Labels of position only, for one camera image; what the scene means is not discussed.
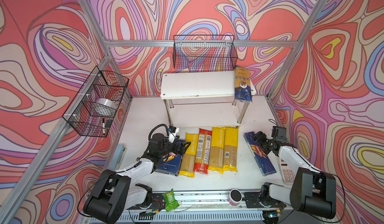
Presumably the blue Barilla rigatoni box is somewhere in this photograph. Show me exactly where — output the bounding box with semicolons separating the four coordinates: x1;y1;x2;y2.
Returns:
155;139;185;177

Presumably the blue Barilla spaghetti box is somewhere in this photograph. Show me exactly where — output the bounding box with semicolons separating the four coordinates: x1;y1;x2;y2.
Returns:
243;131;277;176

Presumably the clear blue spaghetti bag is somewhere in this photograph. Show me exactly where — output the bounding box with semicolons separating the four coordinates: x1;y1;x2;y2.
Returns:
235;66;253;103

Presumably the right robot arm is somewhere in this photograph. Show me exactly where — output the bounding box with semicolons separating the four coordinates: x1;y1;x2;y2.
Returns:
244;126;337;219

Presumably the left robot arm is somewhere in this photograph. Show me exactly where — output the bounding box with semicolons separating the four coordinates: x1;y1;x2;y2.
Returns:
83;133;191;224

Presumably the white two-tier shelf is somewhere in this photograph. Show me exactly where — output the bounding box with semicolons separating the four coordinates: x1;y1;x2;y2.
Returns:
161;71;249;127

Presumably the yellow Pastatime spaghetti bag left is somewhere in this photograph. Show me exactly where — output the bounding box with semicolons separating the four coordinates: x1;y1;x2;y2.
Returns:
179;133;199;178

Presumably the yellow pastatime spaghetti bag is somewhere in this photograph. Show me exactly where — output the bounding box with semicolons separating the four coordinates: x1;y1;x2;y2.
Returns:
208;127;226;174
179;133;199;178

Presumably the red spaghetti bag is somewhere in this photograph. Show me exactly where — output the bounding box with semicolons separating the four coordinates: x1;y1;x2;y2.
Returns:
194;129;212;175

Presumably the yellow Pastatime spaghetti bag middle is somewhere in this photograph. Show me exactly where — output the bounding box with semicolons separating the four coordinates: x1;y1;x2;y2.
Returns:
208;127;226;174

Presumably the white pink calculator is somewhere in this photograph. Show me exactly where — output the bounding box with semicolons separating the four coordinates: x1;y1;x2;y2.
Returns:
279;159;296;185

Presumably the light blue stapler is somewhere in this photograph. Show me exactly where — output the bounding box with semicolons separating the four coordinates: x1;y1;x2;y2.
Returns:
110;144;126;171

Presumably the green snack packet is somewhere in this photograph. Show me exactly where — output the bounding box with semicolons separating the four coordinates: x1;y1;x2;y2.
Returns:
162;189;180;212

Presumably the black marker pen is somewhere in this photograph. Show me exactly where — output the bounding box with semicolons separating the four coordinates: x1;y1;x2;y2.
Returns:
102;118;106;136

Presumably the small round speaker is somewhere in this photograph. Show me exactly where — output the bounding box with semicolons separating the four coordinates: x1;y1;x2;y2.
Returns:
228;189;243;206

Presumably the silver tape roll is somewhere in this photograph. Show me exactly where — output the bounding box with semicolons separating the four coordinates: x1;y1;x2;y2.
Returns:
94;98;118;117

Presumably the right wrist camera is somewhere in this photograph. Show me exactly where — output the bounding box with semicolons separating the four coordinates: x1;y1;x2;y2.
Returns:
272;126;288;141

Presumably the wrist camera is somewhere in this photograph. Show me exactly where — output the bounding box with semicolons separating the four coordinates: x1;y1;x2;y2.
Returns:
272;126;288;141
168;126;179;143

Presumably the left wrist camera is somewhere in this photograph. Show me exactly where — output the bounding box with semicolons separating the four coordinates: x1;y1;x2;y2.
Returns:
168;126;179;143

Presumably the left black wire basket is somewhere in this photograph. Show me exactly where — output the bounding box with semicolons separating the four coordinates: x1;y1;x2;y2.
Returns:
63;67;129;138

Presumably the black wire basket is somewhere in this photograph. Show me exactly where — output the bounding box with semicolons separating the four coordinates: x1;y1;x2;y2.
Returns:
63;67;129;138
173;34;238;73

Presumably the back black wire basket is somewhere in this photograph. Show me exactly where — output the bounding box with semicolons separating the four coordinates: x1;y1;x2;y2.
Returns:
173;34;238;73

